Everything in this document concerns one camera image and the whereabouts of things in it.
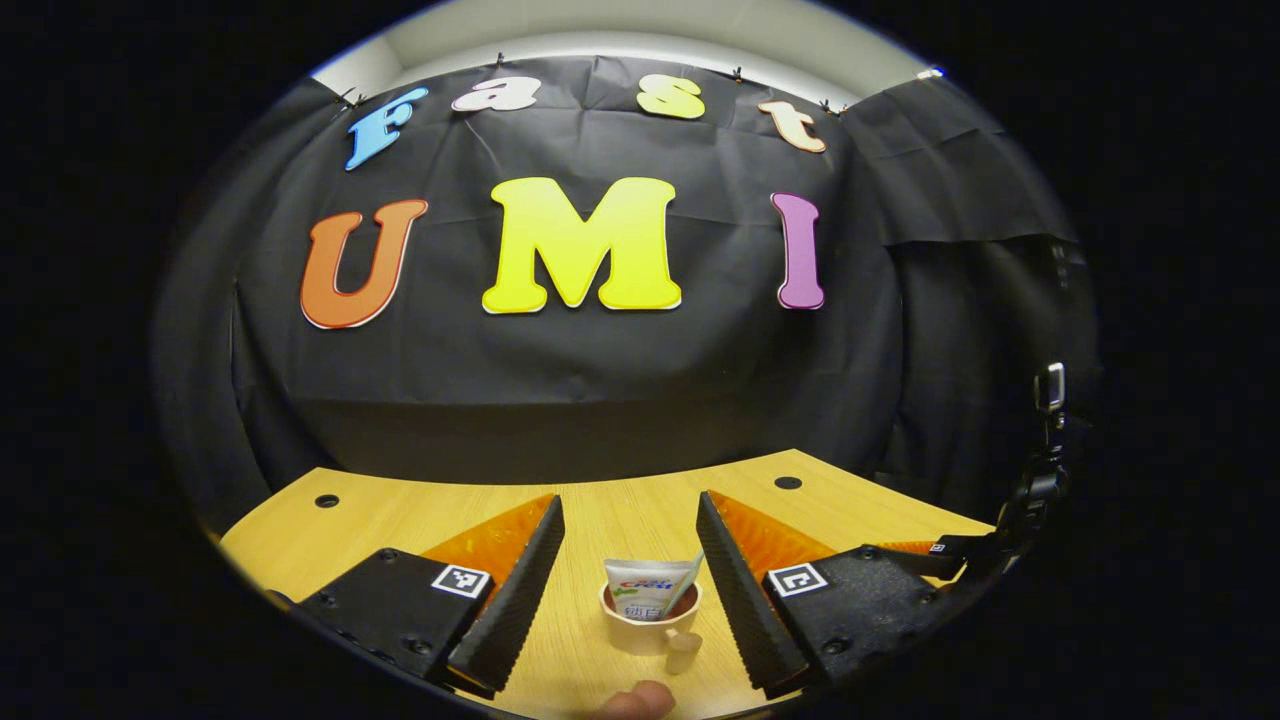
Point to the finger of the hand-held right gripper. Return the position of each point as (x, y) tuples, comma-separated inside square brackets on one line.
[(930, 555)]

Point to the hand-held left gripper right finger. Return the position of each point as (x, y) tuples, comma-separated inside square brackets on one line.
[(740, 600)]

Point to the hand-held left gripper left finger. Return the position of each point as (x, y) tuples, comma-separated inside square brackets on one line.
[(515, 600)]

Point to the white toothpaste tube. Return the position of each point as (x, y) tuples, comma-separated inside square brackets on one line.
[(640, 590)]

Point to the beige cup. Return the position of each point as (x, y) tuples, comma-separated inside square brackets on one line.
[(645, 635)]

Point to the light wooden desktop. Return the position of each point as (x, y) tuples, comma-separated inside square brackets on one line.
[(590, 510)]

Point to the black backdrop cloth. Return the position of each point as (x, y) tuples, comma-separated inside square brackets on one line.
[(600, 370)]

